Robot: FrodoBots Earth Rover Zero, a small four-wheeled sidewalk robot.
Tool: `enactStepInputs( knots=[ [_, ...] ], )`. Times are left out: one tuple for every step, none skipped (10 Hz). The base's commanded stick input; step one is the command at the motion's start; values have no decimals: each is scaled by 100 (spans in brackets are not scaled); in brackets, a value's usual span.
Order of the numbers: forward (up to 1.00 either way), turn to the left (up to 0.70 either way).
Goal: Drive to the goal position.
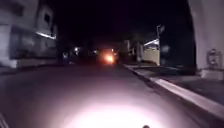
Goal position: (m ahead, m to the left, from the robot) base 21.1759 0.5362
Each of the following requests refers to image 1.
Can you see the grey building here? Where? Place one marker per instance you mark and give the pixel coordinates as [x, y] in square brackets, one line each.
[26, 43]

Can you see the concrete pavement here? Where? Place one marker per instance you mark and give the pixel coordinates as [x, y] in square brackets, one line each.
[200, 86]

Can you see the robot's own part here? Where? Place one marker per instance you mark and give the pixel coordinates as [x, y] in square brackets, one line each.
[145, 126]

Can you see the tree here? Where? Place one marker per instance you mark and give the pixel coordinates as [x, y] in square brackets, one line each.
[136, 45]

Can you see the vehicle with bright light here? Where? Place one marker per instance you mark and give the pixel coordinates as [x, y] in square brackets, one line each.
[108, 59]

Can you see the grey asphalt road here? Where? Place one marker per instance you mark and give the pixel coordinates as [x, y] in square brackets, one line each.
[83, 90]

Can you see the blue vehicle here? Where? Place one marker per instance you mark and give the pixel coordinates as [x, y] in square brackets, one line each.
[65, 57]

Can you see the pale concrete kerb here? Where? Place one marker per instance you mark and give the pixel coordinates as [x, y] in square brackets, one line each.
[23, 68]
[186, 94]

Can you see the pole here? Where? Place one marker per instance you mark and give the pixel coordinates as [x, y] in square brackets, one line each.
[159, 43]

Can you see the white wall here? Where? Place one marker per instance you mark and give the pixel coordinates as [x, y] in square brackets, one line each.
[206, 30]

